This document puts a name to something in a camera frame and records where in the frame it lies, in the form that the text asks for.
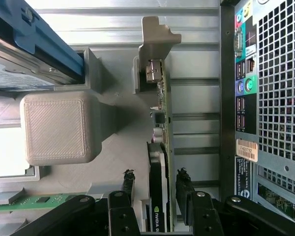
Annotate hard disk with blue caddy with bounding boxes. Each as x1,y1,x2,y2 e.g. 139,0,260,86
0,0,86,93

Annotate grey printed parts rack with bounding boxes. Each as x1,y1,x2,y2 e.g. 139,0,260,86
0,46,174,236

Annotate silver CPU chip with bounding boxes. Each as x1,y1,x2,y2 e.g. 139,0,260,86
0,127,32,177

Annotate green RAM stick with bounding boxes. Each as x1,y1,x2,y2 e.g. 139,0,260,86
0,193,89,212

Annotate black grey PC case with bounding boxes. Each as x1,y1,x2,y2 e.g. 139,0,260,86
218,0,295,222

